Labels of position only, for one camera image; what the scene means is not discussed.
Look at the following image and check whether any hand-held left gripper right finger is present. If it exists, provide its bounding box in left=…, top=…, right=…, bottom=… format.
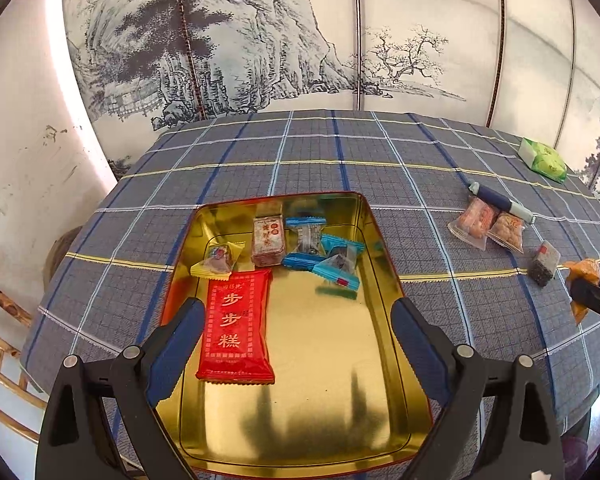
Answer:
left=390, top=297, right=564, bottom=480

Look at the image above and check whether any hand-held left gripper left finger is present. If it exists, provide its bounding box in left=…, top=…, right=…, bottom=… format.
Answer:
left=36, top=297, right=207, bottom=480

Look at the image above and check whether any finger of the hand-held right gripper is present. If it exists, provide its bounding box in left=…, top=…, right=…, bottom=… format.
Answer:
left=569, top=276, right=600, bottom=331

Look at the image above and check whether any orange snack packet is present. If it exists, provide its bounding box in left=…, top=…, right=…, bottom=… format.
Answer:
left=562, top=258, right=600, bottom=326

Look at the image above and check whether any dark sesame block packet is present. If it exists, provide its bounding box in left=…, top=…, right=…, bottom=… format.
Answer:
left=532, top=239, right=562, bottom=287

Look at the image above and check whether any red snack packet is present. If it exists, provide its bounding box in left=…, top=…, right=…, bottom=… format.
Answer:
left=195, top=268, right=276, bottom=385

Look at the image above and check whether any red tin box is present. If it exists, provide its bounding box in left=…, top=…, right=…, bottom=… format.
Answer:
left=154, top=191, right=434, bottom=479

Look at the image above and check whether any yellow candy packet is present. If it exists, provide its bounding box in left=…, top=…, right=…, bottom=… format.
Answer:
left=190, top=240, right=246, bottom=280

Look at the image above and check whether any clear packet of brown snacks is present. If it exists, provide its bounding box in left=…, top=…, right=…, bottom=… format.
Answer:
left=486, top=211, right=526, bottom=255

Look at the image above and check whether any blue candy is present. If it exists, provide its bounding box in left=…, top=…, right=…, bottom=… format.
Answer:
left=312, top=254, right=359, bottom=292
left=281, top=216, right=327, bottom=271
left=322, top=233, right=366, bottom=261

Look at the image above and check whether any navy and pale blue packet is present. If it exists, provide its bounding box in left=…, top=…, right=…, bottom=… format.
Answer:
left=467, top=182, right=536, bottom=225

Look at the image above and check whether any clear packet of peach snacks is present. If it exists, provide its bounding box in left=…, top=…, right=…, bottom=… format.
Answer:
left=448, top=197, right=500, bottom=251

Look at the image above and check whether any pink cake packet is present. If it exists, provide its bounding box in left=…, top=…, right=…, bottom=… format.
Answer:
left=251, top=214, right=286, bottom=267

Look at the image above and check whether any blue plaid tablecloth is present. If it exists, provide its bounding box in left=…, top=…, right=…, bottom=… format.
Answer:
left=19, top=108, right=600, bottom=480

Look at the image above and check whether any green snack packet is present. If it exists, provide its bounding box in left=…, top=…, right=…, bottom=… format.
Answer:
left=517, top=137, right=567, bottom=185

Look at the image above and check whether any brown round object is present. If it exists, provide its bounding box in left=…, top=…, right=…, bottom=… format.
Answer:
left=42, top=226, right=83, bottom=287

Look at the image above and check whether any wooden chair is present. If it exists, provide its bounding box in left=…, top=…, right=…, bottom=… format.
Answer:
left=0, top=265, right=48, bottom=443

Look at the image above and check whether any landscape painted folding screen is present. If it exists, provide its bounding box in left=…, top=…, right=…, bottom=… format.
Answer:
left=61, top=0, right=600, bottom=206

